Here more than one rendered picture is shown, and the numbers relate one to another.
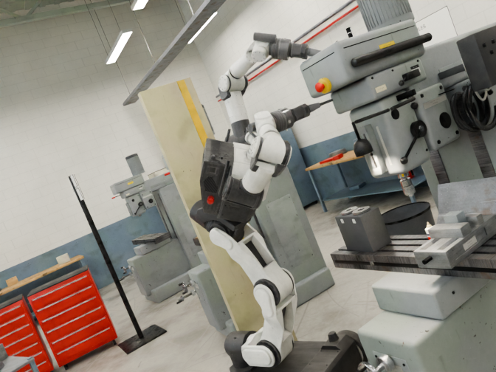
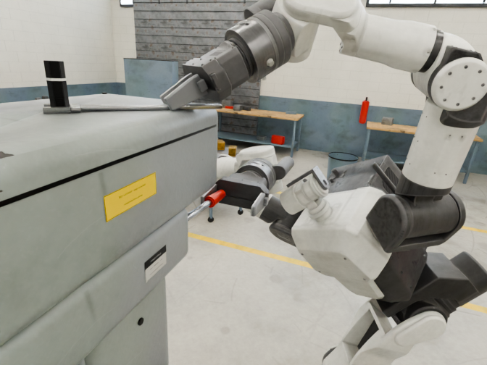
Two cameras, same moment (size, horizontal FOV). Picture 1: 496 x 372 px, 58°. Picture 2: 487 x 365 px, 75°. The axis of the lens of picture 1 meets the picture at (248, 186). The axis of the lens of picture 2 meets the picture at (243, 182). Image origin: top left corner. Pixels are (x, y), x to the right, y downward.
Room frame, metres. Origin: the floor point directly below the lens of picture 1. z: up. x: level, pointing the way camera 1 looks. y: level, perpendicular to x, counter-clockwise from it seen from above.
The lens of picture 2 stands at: (2.38, -0.73, 1.96)
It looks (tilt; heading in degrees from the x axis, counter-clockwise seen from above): 21 degrees down; 137
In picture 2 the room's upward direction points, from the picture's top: 3 degrees clockwise
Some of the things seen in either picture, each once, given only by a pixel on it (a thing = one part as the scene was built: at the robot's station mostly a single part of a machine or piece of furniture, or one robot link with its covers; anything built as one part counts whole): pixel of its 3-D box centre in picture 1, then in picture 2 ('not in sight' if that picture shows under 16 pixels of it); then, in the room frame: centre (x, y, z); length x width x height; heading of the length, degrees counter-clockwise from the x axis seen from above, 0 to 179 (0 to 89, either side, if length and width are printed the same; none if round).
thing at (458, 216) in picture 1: (455, 220); not in sight; (1.76, -0.72, 1.07); 0.06 x 0.05 x 0.06; 29
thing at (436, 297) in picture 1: (440, 274); not in sight; (1.91, -0.63, 0.82); 0.50 x 0.35 x 0.12; 118
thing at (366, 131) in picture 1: (373, 149); not in sight; (1.86, -0.54, 1.45); 0.04 x 0.04 x 0.21; 28
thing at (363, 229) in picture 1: (362, 228); not in sight; (2.22, -0.45, 1.06); 0.22 x 0.12 x 0.20; 22
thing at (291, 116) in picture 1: (290, 116); (248, 186); (1.89, -0.27, 1.70); 0.13 x 0.12 x 0.10; 28
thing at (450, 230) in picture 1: (449, 230); not in sight; (1.73, -0.67, 1.05); 0.15 x 0.06 x 0.04; 29
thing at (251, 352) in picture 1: (268, 346); not in sight; (2.21, 0.21, 0.68); 0.21 x 0.20 x 0.13; 47
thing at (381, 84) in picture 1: (378, 86); (56, 265); (1.93, -0.67, 1.68); 0.34 x 0.24 x 0.10; 118
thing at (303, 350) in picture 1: (279, 362); not in sight; (2.19, 0.19, 0.59); 0.64 x 0.52 x 0.33; 47
